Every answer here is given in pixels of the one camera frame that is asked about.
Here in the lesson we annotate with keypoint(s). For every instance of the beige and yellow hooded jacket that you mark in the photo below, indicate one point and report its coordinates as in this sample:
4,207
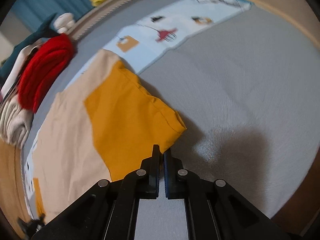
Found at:
125,110

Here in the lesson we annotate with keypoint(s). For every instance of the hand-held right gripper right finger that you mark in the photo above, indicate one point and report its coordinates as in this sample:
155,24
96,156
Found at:
167,180

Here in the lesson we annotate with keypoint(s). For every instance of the grey printed bed sheet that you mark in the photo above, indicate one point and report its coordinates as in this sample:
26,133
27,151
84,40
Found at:
250,92

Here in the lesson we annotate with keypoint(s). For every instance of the folded white blanket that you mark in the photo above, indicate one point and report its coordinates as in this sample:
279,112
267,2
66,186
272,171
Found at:
15,125

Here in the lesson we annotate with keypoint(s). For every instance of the teal plush toy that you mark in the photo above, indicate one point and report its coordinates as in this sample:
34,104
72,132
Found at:
10,65

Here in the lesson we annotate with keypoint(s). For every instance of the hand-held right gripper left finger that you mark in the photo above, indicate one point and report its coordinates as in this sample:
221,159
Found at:
156,177

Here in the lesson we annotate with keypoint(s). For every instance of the folded red blanket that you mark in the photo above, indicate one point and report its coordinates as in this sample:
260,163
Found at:
45,70

